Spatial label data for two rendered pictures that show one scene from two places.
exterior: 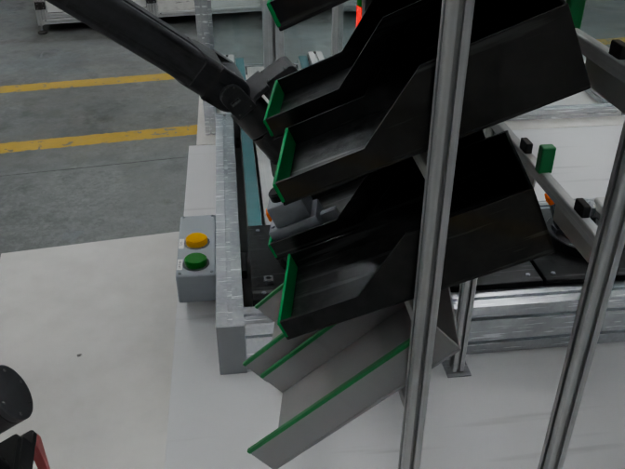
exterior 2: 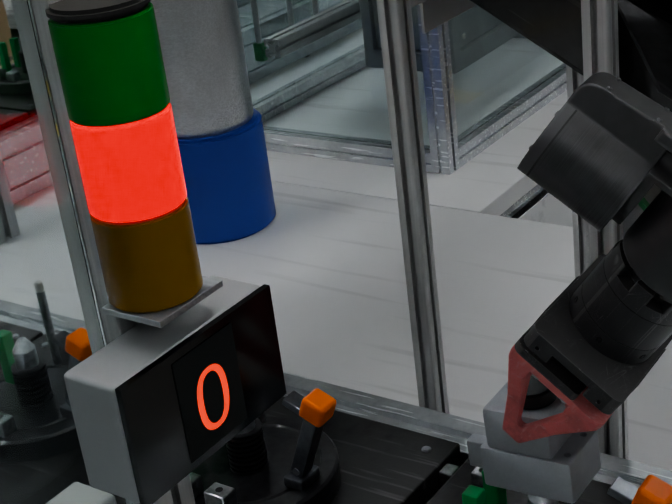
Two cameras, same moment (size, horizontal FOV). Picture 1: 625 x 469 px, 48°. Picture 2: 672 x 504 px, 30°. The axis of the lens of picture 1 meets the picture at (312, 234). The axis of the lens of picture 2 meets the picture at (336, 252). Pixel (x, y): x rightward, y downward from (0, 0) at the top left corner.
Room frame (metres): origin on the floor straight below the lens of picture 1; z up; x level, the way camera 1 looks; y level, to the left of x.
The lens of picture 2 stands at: (1.61, 0.38, 1.54)
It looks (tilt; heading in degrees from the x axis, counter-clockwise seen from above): 25 degrees down; 224
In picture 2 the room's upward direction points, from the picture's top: 7 degrees counter-clockwise
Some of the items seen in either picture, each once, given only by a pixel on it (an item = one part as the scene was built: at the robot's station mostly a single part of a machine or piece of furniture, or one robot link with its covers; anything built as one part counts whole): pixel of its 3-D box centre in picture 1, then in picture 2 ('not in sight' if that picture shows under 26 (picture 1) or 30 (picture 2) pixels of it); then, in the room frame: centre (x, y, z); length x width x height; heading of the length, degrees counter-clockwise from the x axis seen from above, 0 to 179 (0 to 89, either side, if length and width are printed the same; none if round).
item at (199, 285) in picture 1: (198, 255); not in sight; (1.11, 0.22, 0.93); 0.21 x 0.07 x 0.06; 7
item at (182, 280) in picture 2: not in sight; (147, 248); (1.25, -0.10, 1.28); 0.05 x 0.05 x 0.05
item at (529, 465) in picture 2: not in sight; (523, 428); (1.05, -0.02, 1.09); 0.08 x 0.04 x 0.07; 97
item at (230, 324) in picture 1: (230, 211); not in sight; (1.31, 0.18, 0.91); 0.89 x 0.06 x 0.11; 7
